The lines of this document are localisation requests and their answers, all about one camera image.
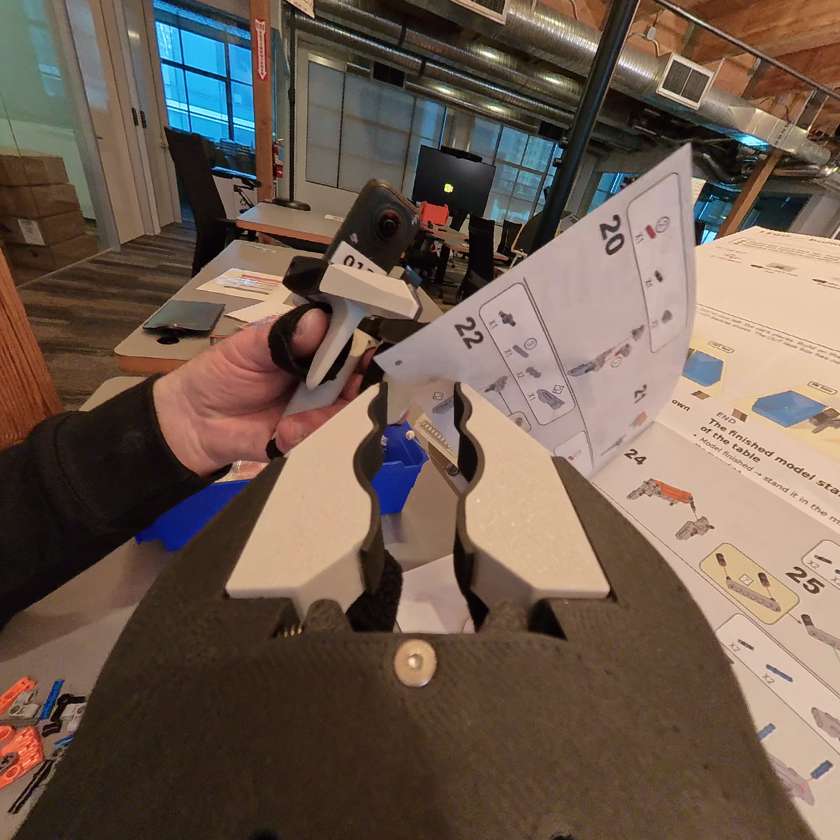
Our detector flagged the wooden desk black legs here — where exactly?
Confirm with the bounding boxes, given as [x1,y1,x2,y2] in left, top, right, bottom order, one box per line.
[235,199,475,265]

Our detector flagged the black chair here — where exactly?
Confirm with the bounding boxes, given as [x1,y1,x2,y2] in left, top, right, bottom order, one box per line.
[164,126,238,278]
[455,215,497,304]

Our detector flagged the silver air duct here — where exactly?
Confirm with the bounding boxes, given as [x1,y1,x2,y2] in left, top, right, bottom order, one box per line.
[315,0,832,166]

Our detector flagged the grey desk wooden edge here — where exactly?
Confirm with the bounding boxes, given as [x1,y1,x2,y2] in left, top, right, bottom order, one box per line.
[115,238,448,376]

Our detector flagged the black flat pouch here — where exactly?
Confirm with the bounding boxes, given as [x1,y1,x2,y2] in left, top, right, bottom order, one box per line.
[142,300,227,337]

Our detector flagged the blue lit window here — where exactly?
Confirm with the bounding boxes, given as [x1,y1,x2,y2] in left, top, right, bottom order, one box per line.
[154,0,258,148]

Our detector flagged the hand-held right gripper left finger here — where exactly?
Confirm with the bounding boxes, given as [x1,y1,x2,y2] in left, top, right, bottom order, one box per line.
[224,385,389,632]

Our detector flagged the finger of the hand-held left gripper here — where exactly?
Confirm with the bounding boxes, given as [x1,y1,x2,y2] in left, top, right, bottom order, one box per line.
[318,262,425,322]

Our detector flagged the blue plastic bin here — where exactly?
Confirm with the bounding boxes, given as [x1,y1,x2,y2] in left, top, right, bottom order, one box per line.
[134,423,431,552]

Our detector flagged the black post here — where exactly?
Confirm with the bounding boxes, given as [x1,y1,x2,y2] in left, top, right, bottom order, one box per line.
[530,0,642,252]

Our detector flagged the wooden post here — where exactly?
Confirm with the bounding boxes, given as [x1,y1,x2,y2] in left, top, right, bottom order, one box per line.
[249,0,274,206]

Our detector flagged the instruction booklet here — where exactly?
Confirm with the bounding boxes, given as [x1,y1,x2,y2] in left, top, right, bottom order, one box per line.
[374,143,840,840]

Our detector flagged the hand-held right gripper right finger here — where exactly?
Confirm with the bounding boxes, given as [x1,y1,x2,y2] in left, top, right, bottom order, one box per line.
[451,384,613,632]

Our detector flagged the pile of plastic building pieces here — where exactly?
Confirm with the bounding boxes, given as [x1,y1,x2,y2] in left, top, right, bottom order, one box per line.
[0,676,88,815]

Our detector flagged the stack of cardboard boxes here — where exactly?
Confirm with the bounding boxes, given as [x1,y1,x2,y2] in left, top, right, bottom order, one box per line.
[0,153,101,271]

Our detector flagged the white instruction sheet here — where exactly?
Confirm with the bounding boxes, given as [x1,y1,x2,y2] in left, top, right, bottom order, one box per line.
[656,226,840,519]

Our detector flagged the white paper sheet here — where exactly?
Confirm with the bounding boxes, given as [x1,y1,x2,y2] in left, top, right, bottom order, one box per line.
[197,267,294,303]

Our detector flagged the black monitor screen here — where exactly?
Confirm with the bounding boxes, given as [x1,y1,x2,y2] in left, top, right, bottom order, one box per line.
[412,144,497,209]

